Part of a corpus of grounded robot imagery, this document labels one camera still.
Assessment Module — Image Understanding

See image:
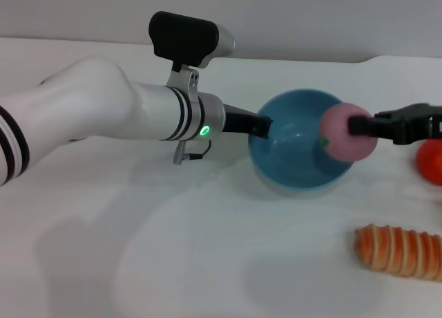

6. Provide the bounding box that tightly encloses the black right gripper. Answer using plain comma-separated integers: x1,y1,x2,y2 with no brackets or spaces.
348,102,442,147

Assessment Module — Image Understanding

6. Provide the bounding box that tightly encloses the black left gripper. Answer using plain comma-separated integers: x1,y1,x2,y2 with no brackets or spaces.
222,104,275,140

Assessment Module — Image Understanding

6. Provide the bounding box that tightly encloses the pink toy peach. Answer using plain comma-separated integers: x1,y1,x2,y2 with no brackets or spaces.
318,102,379,163

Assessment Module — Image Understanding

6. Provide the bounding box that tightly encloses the blue bowl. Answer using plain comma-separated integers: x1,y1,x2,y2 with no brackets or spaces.
247,88,356,198

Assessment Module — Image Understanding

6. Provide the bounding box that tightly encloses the red toy tomato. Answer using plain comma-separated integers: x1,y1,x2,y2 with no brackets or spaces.
416,140,442,187

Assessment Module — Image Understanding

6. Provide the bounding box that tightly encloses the orange striped toy bread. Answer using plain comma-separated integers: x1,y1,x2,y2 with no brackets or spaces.
354,223,442,283

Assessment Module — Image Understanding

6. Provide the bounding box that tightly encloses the silver wrist connector with cable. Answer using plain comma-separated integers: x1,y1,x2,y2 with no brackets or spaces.
172,139,213,165

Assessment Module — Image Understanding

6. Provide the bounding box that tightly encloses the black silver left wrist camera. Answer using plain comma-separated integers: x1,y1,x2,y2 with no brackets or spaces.
148,10,236,72

